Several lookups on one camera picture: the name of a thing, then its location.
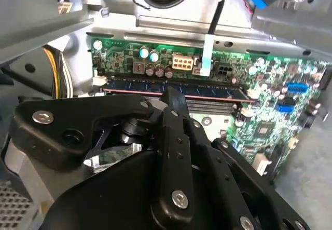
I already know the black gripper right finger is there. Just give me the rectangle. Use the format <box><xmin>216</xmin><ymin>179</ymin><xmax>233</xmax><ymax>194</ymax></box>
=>
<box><xmin>185</xmin><ymin>117</ymin><xmax>313</xmax><ymax>230</ymax></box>

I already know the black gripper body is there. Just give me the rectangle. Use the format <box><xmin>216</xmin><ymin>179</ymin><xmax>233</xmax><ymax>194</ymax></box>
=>
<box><xmin>43</xmin><ymin>149</ymin><xmax>234</xmax><ymax>230</ymax></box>

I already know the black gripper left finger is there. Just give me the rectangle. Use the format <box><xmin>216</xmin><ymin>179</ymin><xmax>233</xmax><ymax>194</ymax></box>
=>
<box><xmin>10</xmin><ymin>86</ymin><xmax>196</xmax><ymax>225</ymax></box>

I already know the blue RAM stick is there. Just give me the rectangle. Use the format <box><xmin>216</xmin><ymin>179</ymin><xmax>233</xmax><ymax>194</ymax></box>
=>
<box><xmin>102</xmin><ymin>80</ymin><xmax>256</xmax><ymax>103</ymax></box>

